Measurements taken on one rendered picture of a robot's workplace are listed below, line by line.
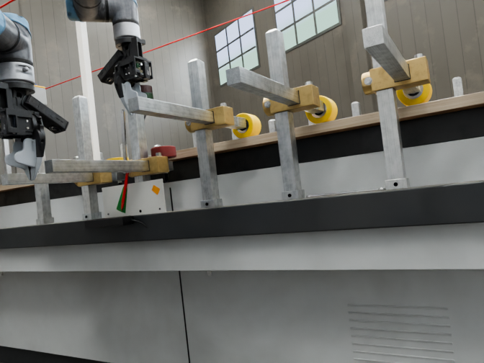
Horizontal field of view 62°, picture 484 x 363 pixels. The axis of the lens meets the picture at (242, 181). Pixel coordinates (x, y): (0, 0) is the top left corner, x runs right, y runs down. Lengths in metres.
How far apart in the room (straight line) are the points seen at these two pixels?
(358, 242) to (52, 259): 1.14
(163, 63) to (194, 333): 8.48
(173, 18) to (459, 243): 9.61
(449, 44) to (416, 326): 5.17
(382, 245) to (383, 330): 0.34
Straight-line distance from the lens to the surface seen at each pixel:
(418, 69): 0.95
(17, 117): 1.00
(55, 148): 8.47
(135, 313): 1.72
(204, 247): 1.18
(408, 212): 0.92
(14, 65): 1.03
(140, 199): 1.29
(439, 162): 1.15
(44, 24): 9.13
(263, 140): 1.23
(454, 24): 6.15
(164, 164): 1.26
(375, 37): 0.68
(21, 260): 1.85
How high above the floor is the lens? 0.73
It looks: 2 degrees up
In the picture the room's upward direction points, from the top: 7 degrees counter-clockwise
